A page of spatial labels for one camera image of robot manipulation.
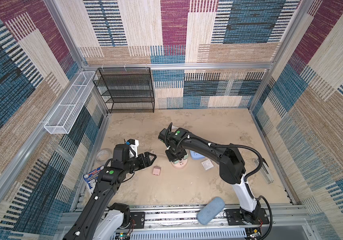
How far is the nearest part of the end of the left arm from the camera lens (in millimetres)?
650

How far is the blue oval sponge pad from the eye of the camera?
2.41ft

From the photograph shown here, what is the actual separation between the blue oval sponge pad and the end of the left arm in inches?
14.2
